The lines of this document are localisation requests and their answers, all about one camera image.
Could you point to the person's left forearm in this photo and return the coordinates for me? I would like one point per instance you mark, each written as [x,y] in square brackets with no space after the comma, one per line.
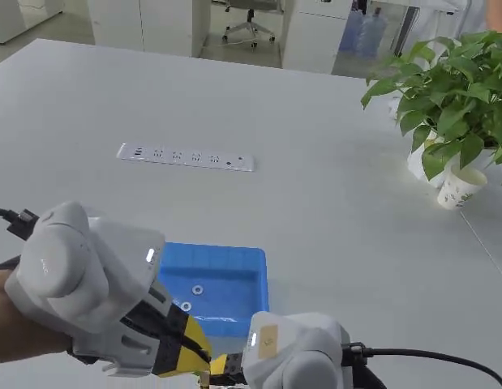
[23,320]

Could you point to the metal tweezers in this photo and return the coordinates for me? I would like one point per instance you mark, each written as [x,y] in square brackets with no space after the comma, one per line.
[204,380]

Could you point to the blue water bottle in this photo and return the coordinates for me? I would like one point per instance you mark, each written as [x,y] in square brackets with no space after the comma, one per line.
[372,32]

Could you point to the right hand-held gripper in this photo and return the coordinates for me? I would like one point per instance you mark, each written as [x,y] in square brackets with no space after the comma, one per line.
[299,352]

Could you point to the white cabinet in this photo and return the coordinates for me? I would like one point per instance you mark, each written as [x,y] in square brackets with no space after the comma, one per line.
[315,36]
[149,24]

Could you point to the blue plastic container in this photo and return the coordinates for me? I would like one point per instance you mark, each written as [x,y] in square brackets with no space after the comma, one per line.
[230,279]

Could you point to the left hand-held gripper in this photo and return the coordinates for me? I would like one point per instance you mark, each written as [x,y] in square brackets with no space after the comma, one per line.
[72,267]

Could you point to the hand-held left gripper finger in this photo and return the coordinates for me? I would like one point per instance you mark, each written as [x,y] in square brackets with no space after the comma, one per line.
[190,328]
[181,364]

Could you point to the white plant pot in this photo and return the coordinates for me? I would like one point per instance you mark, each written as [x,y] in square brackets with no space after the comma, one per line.
[417,162]

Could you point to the small metal washer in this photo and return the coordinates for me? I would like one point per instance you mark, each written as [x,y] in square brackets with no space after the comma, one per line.
[186,306]
[198,289]

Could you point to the white table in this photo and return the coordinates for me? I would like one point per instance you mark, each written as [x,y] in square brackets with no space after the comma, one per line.
[299,210]

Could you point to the white power strip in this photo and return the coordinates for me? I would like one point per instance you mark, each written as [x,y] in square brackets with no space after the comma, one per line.
[185,157]

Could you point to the green leafy plant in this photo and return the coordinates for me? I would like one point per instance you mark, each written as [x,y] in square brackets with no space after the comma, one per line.
[457,93]

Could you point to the office chair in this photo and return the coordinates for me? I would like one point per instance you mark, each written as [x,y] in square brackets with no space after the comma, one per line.
[248,28]

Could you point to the printed paper cup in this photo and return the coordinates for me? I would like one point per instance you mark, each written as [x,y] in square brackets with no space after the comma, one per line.
[457,190]

